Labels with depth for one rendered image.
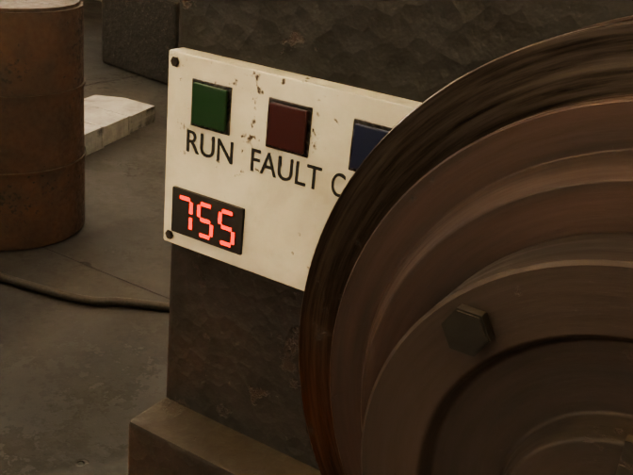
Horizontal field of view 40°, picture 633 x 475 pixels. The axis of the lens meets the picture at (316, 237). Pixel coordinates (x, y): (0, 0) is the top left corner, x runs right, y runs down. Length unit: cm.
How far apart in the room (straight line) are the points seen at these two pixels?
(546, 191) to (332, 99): 28
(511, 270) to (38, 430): 208
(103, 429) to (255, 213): 169
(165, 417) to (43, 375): 174
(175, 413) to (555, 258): 58
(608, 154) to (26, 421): 213
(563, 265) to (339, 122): 33
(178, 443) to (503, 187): 51
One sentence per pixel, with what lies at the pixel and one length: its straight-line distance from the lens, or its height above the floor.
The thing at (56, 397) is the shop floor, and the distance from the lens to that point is 254.
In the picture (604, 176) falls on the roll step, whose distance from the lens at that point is 44.
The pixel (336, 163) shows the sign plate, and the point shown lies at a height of 118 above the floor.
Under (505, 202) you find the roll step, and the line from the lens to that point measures 46.
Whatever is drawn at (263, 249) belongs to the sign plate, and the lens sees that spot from 76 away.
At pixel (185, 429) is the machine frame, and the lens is 90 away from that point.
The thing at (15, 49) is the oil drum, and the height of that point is 75.
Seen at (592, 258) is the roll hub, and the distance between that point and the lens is 40.
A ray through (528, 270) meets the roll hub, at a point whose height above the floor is 124.
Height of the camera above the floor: 139
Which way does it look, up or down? 23 degrees down
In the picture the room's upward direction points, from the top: 6 degrees clockwise
